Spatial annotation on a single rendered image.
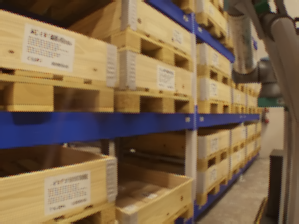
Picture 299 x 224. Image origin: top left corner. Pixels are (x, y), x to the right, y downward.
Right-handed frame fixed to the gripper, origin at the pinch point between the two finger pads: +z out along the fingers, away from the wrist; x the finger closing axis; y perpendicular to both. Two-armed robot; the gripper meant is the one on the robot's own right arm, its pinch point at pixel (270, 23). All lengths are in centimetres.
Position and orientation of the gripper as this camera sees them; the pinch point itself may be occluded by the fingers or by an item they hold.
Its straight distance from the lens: 44.2
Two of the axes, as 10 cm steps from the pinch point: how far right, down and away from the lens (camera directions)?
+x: -7.9, 2.8, 5.4
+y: 3.8, -4.6, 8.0
